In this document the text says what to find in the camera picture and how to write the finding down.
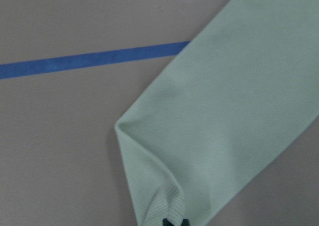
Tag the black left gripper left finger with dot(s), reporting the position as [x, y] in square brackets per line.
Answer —
[166, 222]

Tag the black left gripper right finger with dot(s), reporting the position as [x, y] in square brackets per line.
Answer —
[185, 222]

